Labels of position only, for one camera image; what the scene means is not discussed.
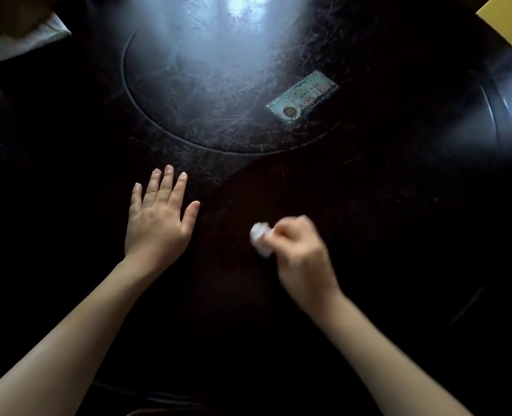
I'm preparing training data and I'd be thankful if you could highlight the person's right forearm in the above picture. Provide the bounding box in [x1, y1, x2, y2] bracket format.
[310, 290, 473, 416]

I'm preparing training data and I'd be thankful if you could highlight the round inset table turntable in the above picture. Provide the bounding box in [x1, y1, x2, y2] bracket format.
[122, 0, 356, 155]

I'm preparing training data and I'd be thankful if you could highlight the white cloth item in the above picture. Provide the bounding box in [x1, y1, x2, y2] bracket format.
[0, 12, 72, 66]

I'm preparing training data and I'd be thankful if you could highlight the person's left forearm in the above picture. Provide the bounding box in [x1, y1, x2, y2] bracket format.
[0, 255, 161, 416]

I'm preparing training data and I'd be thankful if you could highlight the white tissue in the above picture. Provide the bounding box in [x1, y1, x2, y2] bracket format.
[250, 222, 276, 259]

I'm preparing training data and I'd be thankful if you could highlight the person's left hand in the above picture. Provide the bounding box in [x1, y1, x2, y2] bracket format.
[124, 165, 201, 272]

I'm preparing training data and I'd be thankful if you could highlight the person's right hand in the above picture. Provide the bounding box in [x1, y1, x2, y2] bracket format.
[260, 215, 342, 317]

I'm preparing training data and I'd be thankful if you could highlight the yellow chair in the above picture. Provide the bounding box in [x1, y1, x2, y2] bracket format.
[476, 0, 512, 65]

